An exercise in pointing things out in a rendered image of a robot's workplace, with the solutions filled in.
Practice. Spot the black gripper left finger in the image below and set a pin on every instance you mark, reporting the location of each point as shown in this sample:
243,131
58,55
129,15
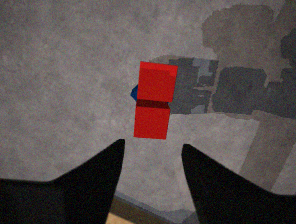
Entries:
82,195

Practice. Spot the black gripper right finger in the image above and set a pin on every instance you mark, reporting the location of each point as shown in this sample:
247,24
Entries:
221,196

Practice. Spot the red cube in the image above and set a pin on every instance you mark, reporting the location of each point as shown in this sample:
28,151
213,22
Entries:
156,81
151,119

